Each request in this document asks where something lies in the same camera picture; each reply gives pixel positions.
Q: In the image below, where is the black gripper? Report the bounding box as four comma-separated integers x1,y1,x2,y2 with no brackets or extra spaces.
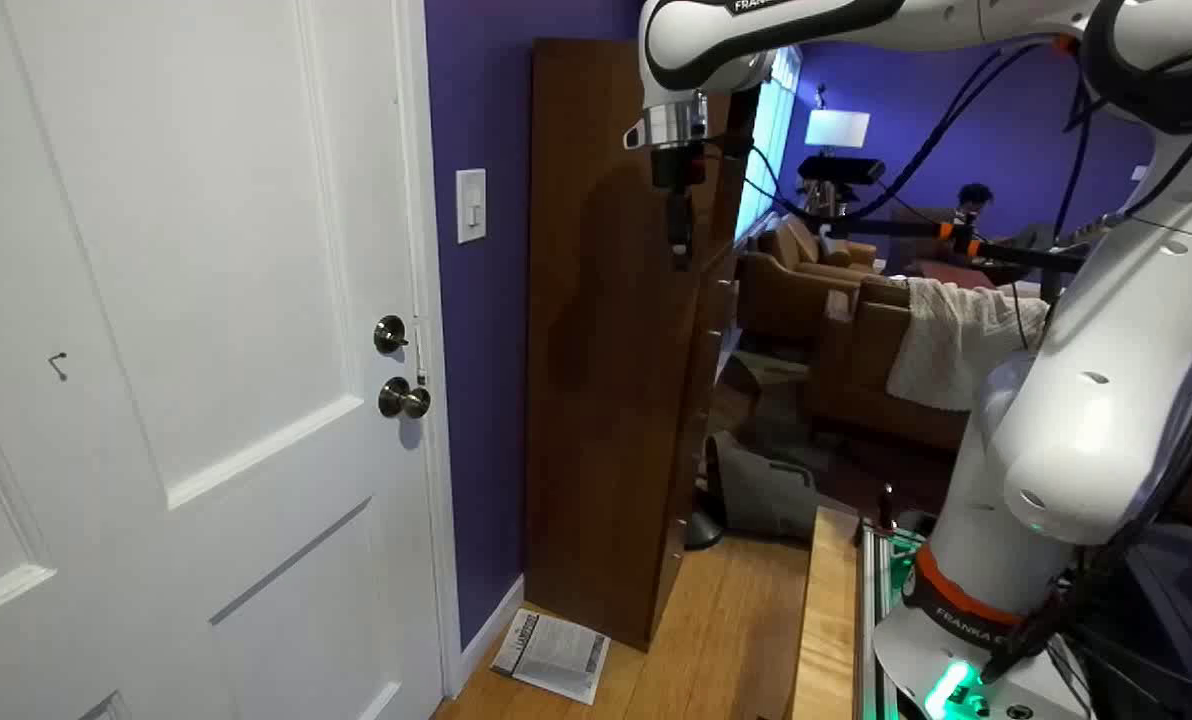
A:
652,142,706,267

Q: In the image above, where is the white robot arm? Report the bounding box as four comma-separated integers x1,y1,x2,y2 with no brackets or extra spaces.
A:
637,0,1192,634

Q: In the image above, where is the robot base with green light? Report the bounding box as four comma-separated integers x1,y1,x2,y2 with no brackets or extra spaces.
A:
867,531,1097,720

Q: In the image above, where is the metal door knob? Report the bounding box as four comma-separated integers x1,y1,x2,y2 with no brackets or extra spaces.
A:
377,375,431,419

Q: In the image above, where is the white cloth on sofa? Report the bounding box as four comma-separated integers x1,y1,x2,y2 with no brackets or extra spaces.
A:
889,278,1047,411

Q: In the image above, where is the grey bag on floor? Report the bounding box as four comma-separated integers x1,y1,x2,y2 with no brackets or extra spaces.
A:
713,434,820,544

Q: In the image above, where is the brown sofa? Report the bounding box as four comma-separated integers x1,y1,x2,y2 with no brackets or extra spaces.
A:
735,217,965,451

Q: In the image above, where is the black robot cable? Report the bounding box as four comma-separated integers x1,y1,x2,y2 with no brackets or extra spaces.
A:
722,36,1093,232

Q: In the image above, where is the white light switch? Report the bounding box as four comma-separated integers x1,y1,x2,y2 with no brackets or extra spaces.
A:
458,167,489,246

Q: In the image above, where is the white panel door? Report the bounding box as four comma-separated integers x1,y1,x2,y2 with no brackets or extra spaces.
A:
0,0,440,720

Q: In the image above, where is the tall brown wooden cabinet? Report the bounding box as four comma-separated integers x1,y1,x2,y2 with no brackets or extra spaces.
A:
526,42,734,650

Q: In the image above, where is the metal deadbolt lock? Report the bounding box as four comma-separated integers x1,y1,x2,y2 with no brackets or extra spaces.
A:
371,315,408,357

